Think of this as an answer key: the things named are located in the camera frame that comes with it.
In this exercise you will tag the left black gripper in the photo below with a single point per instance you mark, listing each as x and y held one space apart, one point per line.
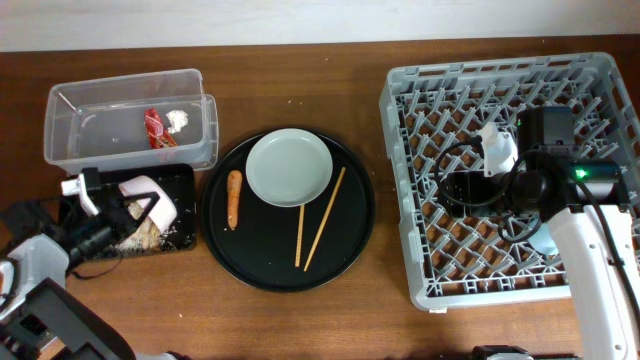
116 212

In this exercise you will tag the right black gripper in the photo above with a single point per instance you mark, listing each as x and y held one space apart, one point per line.
469 180

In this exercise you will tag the food scraps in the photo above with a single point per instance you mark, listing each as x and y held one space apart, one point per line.
145 239

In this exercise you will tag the red snack wrapper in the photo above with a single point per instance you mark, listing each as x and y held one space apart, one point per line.
159 137

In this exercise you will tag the white tissue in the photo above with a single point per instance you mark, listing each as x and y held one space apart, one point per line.
178 119

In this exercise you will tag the light blue plastic cup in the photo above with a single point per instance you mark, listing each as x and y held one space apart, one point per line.
543 243

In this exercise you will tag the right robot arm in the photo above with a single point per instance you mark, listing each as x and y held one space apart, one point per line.
583 202

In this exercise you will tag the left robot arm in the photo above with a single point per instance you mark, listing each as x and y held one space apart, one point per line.
36 308

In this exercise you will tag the grey dishwasher rack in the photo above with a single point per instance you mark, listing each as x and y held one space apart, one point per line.
427 110

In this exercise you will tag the clear plastic waste bin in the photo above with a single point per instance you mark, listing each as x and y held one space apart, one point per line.
100 123

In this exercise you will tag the black rectangular tray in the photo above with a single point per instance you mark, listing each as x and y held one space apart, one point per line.
177 181

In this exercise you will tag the orange carrot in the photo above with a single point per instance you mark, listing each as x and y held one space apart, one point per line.
234 184

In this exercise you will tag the right wooden chopstick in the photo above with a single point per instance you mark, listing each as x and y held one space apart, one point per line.
324 219

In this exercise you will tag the wooden chopstick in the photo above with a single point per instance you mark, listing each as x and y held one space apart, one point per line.
324 219
299 237

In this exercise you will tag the round black serving tray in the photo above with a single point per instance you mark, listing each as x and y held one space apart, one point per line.
261 250

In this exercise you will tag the grey round plate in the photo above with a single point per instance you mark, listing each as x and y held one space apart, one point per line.
289 167

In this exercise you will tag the left wooden chopstick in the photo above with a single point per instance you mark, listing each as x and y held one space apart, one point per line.
299 237

